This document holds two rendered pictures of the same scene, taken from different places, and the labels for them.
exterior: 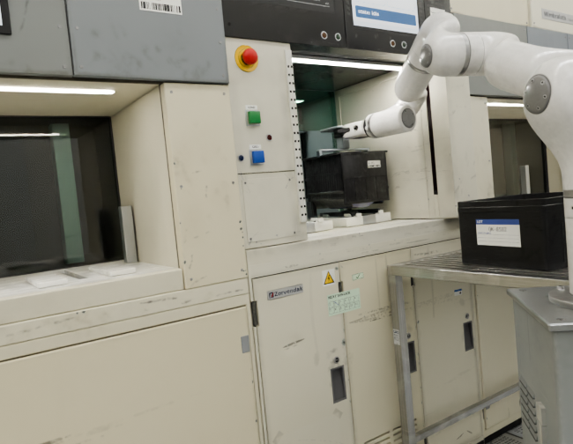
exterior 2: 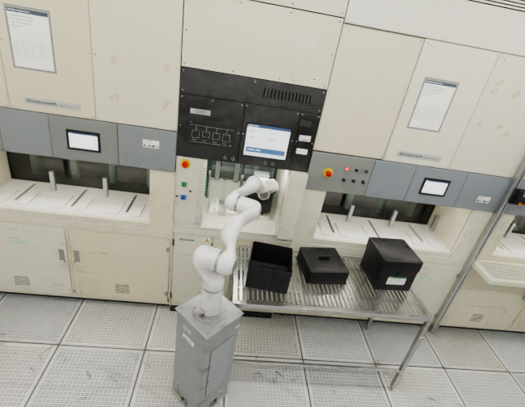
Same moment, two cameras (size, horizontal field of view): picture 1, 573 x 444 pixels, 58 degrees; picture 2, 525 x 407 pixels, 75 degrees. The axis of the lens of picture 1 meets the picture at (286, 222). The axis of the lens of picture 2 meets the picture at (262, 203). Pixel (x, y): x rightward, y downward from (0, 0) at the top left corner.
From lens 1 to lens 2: 1.87 m
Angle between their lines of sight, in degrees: 35
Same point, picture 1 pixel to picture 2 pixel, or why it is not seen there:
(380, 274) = not seen: hidden behind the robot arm
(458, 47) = (231, 205)
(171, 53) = (153, 161)
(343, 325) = not seen: hidden behind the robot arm
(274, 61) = (198, 165)
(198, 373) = (149, 252)
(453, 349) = not seen: hidden behind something
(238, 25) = (182, 152)
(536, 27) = (388, 161)
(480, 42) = (241, 207)
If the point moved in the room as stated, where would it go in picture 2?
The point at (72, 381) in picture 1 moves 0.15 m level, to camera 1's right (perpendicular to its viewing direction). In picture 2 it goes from (111, 241) to (126, 249)
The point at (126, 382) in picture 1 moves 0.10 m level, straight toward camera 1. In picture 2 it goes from (127, 246) to (119, 254)
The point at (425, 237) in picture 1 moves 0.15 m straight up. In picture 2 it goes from (262, 239) to (265, 222)
